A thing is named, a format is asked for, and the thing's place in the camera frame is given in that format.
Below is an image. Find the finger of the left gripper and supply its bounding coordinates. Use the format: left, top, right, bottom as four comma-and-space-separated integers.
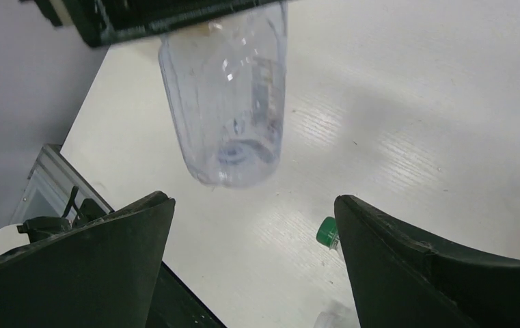
33, 0, 274, 48

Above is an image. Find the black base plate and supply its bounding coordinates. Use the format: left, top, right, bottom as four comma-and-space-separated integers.
145, 263, 225, 328

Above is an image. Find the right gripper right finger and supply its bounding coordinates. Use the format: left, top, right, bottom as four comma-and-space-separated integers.
334, 195, 520, 327

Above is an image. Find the aluminium rail frame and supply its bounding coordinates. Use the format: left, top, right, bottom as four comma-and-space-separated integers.
10, 144, 113, 225

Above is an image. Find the green cap water bottle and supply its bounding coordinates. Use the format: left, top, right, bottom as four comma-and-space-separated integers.
316, 217, 344, 261

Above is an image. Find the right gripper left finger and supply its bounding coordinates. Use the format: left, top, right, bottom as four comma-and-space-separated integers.
0, 191, 176, 327

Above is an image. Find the small blue label bottle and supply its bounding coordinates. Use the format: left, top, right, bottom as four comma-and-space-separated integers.
159, 1, 288, 188

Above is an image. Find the blue label clear bottle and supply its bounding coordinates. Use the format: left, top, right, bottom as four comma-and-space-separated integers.
313, 301, 361, 328

